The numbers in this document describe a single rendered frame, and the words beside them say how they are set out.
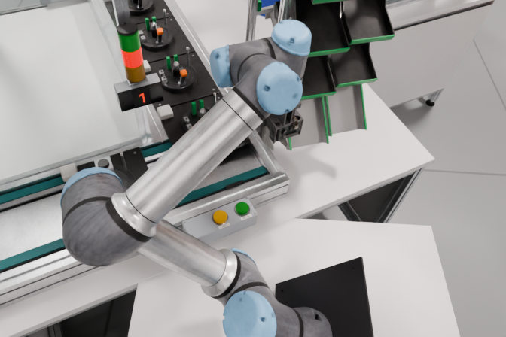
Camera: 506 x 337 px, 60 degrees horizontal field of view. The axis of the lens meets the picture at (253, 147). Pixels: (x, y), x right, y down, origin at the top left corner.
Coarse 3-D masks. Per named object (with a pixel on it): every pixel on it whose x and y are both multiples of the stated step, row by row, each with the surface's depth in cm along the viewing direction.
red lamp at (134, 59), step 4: (140, 48) 109; (124, 52) 107; (136, 52) 108; (140, 52) 109; (124, 56) 108; (128, 56) 108; (132, 56) 108; (136, 56) 109; (140, 56) 110; (124, 60) 110; (128, 60) 109; (132, 60) 109; (136, 60) 110; (140, 60) 111; (124, 64) 111; (128, 64) 110; (132, 64) 110; (136, 64) 110; (140, 64) 111
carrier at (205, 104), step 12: (216, 96) 154; (168, 108) 146; (180, 108) 150; (192, 108) 143; (204, 108) 148; (168, 120) 146; (180, 120) 146; (192, 120) 144; (168, 132) 143; (180, 132) 143; (240, 144) 142
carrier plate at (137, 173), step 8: (128, 152) 136; (136, 152) 137; (112, 160) 134; (120, 160) 134; (128, 160) 134; (136, 160) 135; (144, 160) 135; (80, 168) 131; (128, 168) 133; (136, 168) 133; (144, 168) 133; (136, 176) 131
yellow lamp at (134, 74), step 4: (128, 68) 111; (132, 68) 111; (136, 68) 111; (140, 68) 112; (144, 68) 114; (128, 72) 112; (132, 72) 112; (136, 72) 112; (140, 72) 113; (144, 72) 115; (128, 76) 114; (132, 76) 113; (136, 76) 113; (140, 76) 114; (144, 76) 115; (132, 80) 114; (136, 80) 114; (140, 80) 115
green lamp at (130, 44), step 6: (138, 30) 105; (120, 36) 104; (126, 36) 103; (132, 36) 104; (138, 36) 106; (120, 42) 105; (126, 42) 105; (132, 42) 105; (138, 42) 106; (120, 48) 107; (126, 48) 106; (132, 48) 106; (138, 48) 108
